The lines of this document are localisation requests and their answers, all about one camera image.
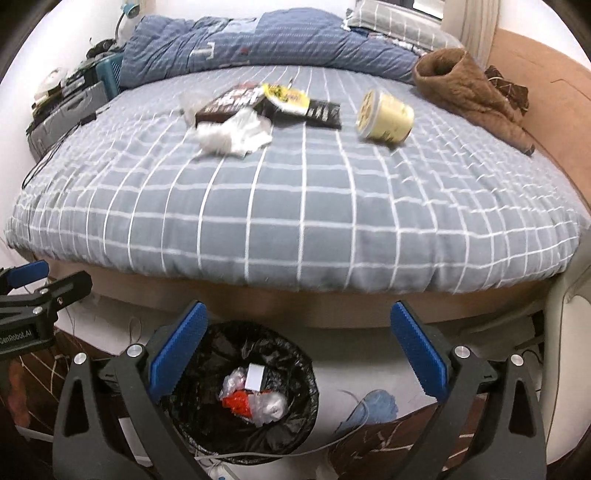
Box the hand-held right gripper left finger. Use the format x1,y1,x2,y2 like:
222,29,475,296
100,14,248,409
52,300,208,480

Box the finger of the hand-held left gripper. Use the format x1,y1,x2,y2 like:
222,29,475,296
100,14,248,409
0,271,93,320
0,260,50,296

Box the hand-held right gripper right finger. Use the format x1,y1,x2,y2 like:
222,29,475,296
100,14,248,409
390,300,548,480

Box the clear plastic bag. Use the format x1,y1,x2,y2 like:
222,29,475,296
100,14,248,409
221,368,247,398

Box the red plastic bag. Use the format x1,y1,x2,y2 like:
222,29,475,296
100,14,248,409
222,392,252,418

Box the black lined trash bin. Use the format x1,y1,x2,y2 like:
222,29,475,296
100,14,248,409
161,322,319,464

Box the white tissue paper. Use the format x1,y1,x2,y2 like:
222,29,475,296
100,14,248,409
191,108,274,160

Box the pale yellow plastic cup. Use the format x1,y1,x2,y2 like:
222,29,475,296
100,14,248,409
356,89,415,145

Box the dark brown snack box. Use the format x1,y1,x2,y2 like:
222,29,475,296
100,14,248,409
195,83,269,126

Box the black packet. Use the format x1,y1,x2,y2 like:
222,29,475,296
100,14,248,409
302,99,343,130

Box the yellow and white snack packet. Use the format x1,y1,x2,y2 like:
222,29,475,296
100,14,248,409
261,83,309,116

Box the blue cloth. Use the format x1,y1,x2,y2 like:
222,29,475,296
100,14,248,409
344,389,399,428

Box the dark brown patterned rug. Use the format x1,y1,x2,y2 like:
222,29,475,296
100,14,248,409
0,318,467,480

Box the white power strip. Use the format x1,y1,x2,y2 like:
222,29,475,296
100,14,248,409
203,463,238,480

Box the cream furniture panel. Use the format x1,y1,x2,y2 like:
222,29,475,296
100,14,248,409
545,258,591,467

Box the grey suitcase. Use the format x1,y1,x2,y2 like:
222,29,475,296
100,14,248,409
25,82,109,162

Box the white plastic object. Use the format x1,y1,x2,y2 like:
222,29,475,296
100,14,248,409
36,68,65,97

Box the teal plastic crate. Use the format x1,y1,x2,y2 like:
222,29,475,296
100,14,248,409
96,53,125,100

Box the clear plastic wrapper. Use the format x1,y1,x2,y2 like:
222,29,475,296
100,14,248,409
179,90,208,125

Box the brown fleece garment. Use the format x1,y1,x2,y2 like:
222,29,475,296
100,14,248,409
412,48,536,155

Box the wooden headboard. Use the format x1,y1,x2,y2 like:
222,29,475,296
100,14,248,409
489,28,591,213

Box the dark patterned cloth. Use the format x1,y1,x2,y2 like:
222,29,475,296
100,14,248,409
484,66,529,116

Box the teal desk lamp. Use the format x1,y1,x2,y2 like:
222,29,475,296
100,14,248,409
113,2,141,42

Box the blue striped quilt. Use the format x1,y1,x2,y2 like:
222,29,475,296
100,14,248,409
119,8,426,88

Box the beige curtain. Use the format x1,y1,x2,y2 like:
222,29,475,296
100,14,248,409
441,0,502,65

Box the grey checked pillow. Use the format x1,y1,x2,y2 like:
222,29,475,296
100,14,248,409
346,0,465,51

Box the grey cable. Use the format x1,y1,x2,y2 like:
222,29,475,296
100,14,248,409
194,392,370,464

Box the black cable with adapter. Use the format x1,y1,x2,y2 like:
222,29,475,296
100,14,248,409
21,104,112,190

